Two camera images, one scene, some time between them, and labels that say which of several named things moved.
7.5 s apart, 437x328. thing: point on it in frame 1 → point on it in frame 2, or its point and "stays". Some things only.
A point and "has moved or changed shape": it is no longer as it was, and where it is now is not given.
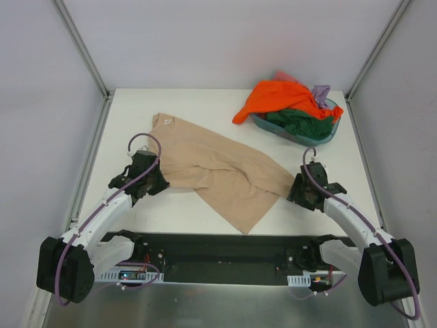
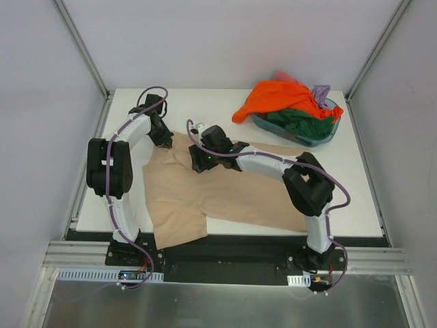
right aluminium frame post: x=402 y=8 stays
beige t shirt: x=240 y=183 has moved or changed shape
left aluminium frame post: x=81 y=48 stays
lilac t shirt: x=320 y=92 stays
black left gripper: x=156 y=181 → x=163 y=137
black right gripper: x=300 y=190 → x=197 y=160
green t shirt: x=302 y=124 stays
